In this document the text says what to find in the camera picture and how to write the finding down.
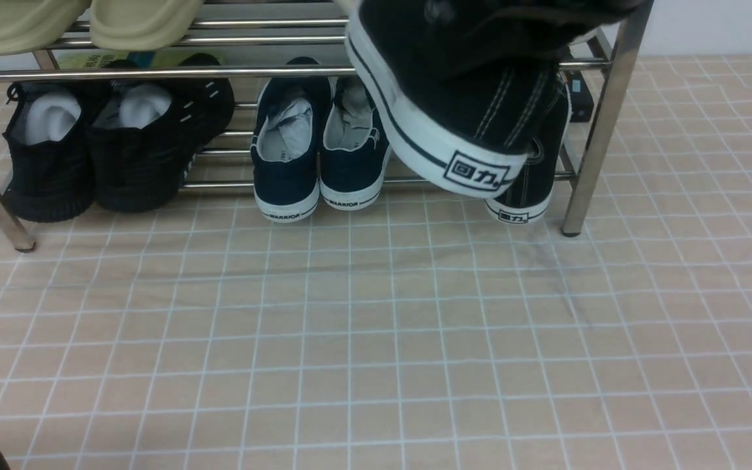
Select black canvas sneaker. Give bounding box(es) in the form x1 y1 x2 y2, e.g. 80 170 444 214
484 73 572 225
345 1 640 199

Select stainless steel shoe rack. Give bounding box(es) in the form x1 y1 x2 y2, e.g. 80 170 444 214
0 1 654 253

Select navy canvas shoe right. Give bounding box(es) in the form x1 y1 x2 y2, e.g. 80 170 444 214
319 76 391 212

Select navy canvas shoe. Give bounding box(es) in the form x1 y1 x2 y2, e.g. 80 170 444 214
249 76 332 223
319 76 391 212

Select navy canvas shoe left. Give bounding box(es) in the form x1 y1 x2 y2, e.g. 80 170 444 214
249 76 332 223

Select black knit sneaker right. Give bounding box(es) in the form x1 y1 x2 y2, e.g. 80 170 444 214
86 78 236 213

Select black knit sneaker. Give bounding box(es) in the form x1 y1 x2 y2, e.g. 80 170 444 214
86 78 236 213
3 80 112 223

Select beige slipper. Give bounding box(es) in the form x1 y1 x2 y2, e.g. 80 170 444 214
0 1 91 56
89 1 205 52

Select black knit sneaker left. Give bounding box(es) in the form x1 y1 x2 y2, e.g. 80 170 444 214
3 80 112 223

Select beige slipper far left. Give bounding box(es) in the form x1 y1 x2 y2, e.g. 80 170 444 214
0 1 91 56

